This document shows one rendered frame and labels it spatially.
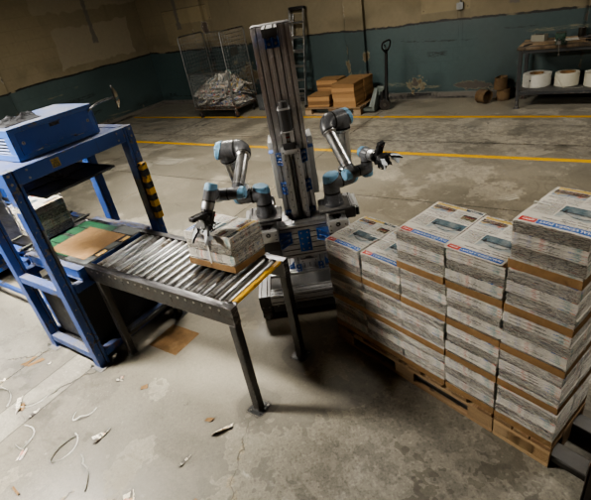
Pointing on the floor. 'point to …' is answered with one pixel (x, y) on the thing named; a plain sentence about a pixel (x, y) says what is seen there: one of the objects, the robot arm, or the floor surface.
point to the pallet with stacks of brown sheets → (341, 93)
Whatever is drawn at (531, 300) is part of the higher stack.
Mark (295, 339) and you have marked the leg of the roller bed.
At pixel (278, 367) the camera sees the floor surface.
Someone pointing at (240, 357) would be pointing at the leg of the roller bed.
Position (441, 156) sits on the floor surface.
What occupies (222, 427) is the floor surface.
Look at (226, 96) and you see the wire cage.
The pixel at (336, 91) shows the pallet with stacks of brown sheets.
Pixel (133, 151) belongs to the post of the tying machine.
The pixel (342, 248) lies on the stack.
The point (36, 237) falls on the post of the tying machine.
